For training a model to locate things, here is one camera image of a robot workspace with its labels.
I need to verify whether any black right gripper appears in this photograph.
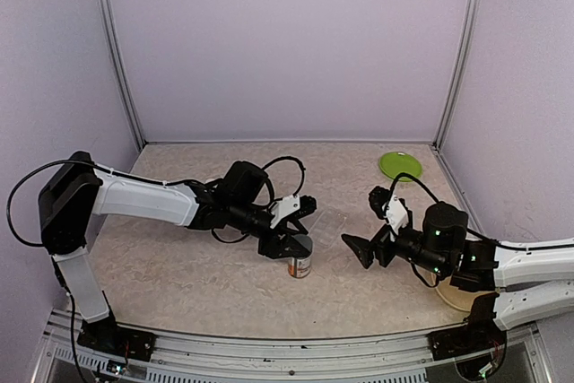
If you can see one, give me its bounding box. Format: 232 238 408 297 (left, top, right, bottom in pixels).
342 223 450 276

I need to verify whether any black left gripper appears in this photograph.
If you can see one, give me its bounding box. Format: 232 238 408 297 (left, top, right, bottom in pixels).
229 199 310 259

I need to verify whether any clear plastic pill organizer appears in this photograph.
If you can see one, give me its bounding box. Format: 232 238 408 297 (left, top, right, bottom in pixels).
309 208 347 248

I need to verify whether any orange grey-capped pill bottle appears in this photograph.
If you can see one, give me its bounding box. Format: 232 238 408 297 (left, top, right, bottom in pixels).
288 234 313 279

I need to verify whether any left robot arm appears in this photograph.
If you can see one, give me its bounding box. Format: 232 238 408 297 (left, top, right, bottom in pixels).
39 152 317 352

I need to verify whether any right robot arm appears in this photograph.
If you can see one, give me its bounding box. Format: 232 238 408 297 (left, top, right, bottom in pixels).
342 198 573 351

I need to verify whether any green plate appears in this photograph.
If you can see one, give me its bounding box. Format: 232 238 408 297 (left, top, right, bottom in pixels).
378 152 423 179

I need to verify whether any beige plate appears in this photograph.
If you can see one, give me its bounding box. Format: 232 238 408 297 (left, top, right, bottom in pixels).
436 281 477 312

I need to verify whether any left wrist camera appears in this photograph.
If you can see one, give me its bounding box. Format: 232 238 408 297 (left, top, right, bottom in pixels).
269 195 317 229

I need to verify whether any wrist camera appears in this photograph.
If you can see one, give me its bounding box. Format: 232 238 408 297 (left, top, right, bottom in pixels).
369 186 413 235
269 195 317 229

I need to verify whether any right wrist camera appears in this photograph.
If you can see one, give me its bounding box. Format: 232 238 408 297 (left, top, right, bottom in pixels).
369 186 413 235

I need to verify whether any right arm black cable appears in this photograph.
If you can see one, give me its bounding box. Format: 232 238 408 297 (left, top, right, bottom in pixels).
389 172 443 205

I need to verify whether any front aluminium rail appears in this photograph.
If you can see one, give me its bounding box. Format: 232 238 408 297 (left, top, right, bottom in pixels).
26 309 552 382

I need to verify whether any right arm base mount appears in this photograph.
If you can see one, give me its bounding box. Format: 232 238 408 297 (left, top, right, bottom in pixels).
427 312 507 361

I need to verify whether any right aluminium frame post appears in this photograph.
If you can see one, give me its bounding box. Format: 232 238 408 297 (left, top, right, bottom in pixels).
433 0 480 152

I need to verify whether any aluminium frame post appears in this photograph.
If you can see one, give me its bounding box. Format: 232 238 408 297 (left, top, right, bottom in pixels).
98 0 147 152
433 0 480 152

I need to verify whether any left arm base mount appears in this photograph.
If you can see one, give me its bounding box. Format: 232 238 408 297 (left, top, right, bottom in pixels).
77 317 156 362

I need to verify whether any left aluminium frame post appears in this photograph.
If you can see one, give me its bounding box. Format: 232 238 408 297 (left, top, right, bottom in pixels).
98 0 147 152

